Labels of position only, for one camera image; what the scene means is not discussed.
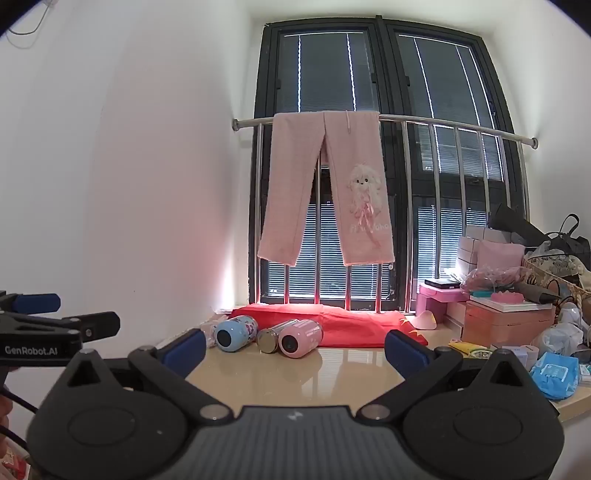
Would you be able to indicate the white plastic bag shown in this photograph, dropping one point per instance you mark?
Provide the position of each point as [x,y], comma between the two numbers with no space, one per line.
[561,339]

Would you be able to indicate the flat black box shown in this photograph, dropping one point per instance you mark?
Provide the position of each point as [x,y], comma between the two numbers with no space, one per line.
[442,283]

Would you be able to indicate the pink plastic bag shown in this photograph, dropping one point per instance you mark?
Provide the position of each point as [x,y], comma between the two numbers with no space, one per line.
[489,279]

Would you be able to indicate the pink paper bag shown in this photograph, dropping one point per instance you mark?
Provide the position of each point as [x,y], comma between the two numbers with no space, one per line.
[501,256]

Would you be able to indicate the pink shell-shaped item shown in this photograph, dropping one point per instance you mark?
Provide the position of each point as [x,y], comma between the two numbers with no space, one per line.
[425,321]

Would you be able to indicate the stack of white boxes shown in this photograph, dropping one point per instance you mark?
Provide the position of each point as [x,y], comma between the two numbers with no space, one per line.
[468,251]

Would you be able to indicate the floral basket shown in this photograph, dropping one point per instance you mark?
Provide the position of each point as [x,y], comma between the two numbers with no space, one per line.
[554,272]

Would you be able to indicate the large pink box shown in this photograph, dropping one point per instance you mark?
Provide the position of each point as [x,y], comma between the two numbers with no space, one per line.
[508,325]

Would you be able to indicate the black window frame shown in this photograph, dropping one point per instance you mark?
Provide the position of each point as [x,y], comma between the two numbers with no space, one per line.
[392,69]

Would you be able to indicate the small pink storage box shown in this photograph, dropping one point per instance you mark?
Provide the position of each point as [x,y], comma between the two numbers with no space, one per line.
[436,300]

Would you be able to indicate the red cloth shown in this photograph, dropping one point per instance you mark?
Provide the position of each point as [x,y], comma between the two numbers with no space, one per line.
[360,325]

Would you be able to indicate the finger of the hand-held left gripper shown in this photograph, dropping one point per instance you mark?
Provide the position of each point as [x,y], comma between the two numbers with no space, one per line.
[97,324]
[37,302]

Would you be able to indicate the blue cup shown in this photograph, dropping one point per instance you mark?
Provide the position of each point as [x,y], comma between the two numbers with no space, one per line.
[231,336]

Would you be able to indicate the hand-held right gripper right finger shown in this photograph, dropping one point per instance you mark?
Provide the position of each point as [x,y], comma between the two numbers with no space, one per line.
[406,354]

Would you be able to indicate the pink cup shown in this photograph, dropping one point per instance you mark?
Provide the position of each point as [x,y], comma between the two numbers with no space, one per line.
[300,340]

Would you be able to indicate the black paper bag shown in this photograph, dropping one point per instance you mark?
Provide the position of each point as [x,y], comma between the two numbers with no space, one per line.
[512,224]

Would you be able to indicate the yellow packet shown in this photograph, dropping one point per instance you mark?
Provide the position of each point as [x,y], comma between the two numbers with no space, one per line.
[468,348]

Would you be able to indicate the steel cup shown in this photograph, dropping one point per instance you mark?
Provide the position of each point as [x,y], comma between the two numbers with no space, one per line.
[270,339]

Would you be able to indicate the metal window railing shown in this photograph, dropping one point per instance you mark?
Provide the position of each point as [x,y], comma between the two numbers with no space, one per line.
[415,121]

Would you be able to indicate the dark hair dryer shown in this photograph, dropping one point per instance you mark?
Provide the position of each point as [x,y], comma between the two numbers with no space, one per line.
[535,291]

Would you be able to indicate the clear plastic cup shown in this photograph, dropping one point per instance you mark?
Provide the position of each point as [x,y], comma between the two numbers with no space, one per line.
[208,331]

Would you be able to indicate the white flat box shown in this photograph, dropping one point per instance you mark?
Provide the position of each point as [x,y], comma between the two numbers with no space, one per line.
[485,302]

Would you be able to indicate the black handbag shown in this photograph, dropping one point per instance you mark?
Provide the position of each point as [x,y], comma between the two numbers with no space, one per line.
[572,244]

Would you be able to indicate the pink pants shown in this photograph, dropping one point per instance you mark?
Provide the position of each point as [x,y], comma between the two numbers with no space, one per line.
[364,184]

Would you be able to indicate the blue wipes pack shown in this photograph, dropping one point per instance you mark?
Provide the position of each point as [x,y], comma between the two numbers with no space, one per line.
[556,374]

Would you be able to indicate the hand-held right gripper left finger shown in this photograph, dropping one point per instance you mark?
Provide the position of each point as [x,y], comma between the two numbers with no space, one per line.
[183,349]

